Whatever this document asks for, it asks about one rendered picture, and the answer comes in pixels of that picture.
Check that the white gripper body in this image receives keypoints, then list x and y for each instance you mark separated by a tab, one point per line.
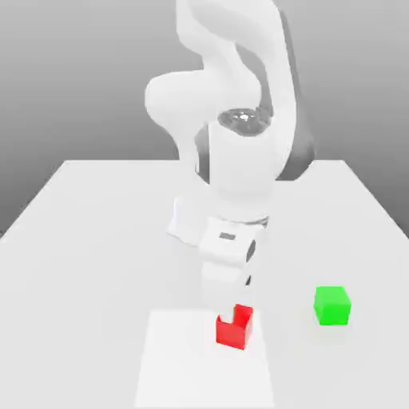
223	281

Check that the small red cube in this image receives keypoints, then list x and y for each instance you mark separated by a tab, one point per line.
231	334

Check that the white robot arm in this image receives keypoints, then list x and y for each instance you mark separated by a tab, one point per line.
243	166

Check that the small green cube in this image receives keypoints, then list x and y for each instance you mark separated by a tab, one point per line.
332	306

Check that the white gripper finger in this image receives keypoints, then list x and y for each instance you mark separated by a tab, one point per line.
228	311

